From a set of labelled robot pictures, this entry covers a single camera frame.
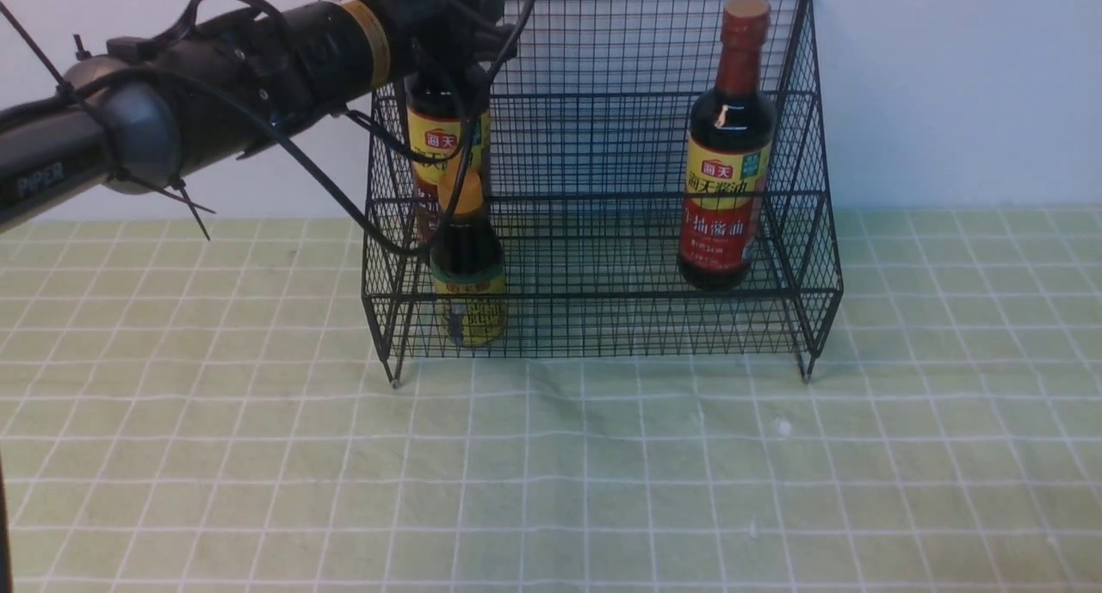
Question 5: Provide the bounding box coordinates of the green checkered tablecloth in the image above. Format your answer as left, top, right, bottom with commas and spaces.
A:
1, 207, 1101, 592

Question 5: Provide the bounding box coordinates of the black cable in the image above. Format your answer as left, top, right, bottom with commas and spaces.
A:
172, 0, 541, 258

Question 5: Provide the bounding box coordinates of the small sauce bottle orange cap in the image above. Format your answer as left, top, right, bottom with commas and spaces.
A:
430, 163, 507, 349

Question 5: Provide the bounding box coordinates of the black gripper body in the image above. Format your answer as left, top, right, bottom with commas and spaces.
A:
326, 0, 519, 90

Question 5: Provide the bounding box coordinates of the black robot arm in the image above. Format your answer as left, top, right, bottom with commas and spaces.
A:
1, 0, 534, 231

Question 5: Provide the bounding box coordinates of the soy sauce bottle red label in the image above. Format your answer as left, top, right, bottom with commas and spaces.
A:
677, 0, 777, 292

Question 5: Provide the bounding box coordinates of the black wire mesh shelf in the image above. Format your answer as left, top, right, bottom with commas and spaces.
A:
361, 0, 844, 386

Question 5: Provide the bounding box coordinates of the dark soy sauce bottle brown label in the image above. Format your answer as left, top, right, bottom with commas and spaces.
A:
403, 72, 491, 242

